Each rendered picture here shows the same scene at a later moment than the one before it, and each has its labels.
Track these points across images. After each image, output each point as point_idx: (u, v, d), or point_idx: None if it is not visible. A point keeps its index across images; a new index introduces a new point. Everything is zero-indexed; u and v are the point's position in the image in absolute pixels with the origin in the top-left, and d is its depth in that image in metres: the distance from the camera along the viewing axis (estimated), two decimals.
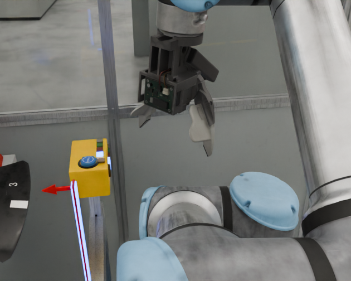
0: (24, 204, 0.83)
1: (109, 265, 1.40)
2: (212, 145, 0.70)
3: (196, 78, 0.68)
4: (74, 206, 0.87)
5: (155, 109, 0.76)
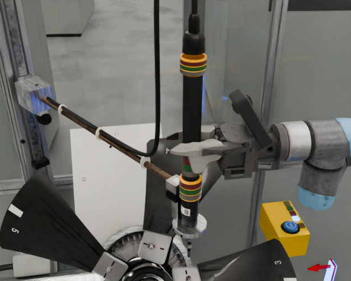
0: None
1: None
2: (174, 134, 0.79)
3: None
4: (326, 280, 1.03)
5: (195, 143, 0.74)
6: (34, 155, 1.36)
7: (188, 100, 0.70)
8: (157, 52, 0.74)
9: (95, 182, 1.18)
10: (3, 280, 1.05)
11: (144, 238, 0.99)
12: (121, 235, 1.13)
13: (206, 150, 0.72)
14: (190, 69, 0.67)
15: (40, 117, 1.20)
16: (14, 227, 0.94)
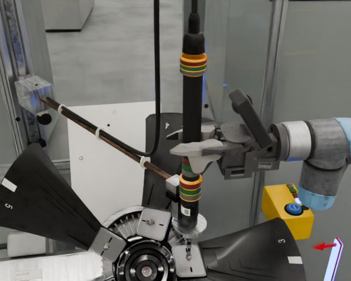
0: (299, 260, 0.95)
1: None
2: (174, 134, 0.79)
3: None
4: (331, 259, 0.99)
5: (195, 143, 0.74)
6: (30, 136, 1.32)
7: (188, 100, 0.70)
8: (157, 52, 0.74)
9: (92, 161, 1.14)
10: None
11: (143, 215, 0.95)
12: (120, 215, 1.09)
13: (206, 150, 0.72)
14: (190, 69, 0.67)
15: (40, 117, 1.20)
16: (7, 202, 0.90)
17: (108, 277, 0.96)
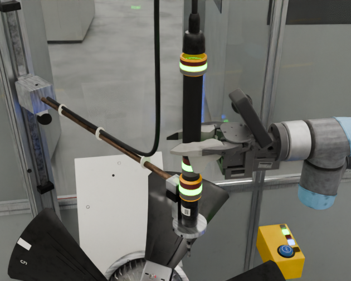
0: None
1: None
2: (174, 134, 0.79)
3: None
4: None
5: (195, 143, 0.74)
6: (40, 180, 1.41)
7: (188, 99, 0.70)
8: (157, 52, 0.74)
9: (98, 209, 1.23)
10: None
11: (146, 268, 1.04)
12: (124, 262, 1.18)
13: (206, 150, 0.72)
14: (190, 69, 0.67)
15: (40, 117, 1.20)
16: (22, 259, 0.99)
17: None
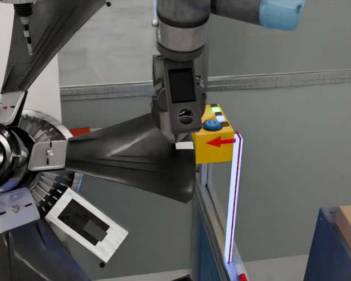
0: (189, 145, 0.77)
1: None
2: (166, 137, 0.76)
3: (160, 85, 0.66)
4: (233, 161, 0.83)
5: None
6: None
7: None
8: None
9: None
10: None
11: (0, 102, 0.78)
12: None
13: None
14: None
15: None
16: None
17: None
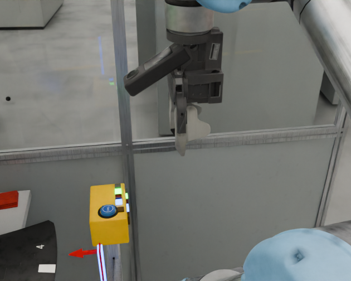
0: None
1: None
2: None
3: None
4: (100, 267, 0.89)
5: (175, 130, 0.72)
6: None
7: None
8: None
9: None
10: None
11: None
12: None
13: (178, 129, 0.69)
14: None
15: None
16: None
17: None
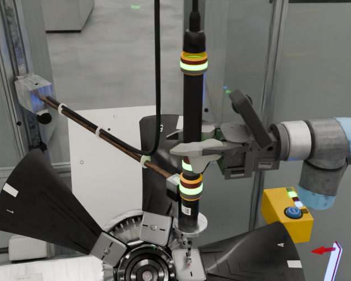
0: None
1: None
2: (174, 134, 0.79)
3: None
4: (330, 263, 1.00)
5: (195, 143, 0.74)
6: (32, 140, 1.33)
7: (189, 98, 0.70)
8: (158, 51, 0.74)
9: (93, 165, 1.15)
10: None
11: (190, 251, 0.96)
12: (120, 219, 1.10)
13: (206, 150, 0.72)
14: (191, 68, 0.67)
15: (40, 116, 1.20)
16: (164, 126, 0.98)
17: None
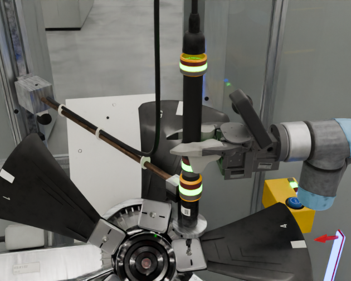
0: None
1: None
2: (174, 134, 0.79)
3: None
4: (333, 252, 0.98)
5: (195, 143, 0.74)
6: (29, 130, 1.31)
7: (188, 100, 0.70)
8: (157, 52, 0.74)
9: (91, 154, 1.13)
10: None
11: None
12: (119, 208, 1.08)
13: (206, 150, 0.72)
14: (190, 69, 0.67)
15: (40, 117, 1.20)
16: (163, 111, 0.96)
17: (107, 270, 0.95)
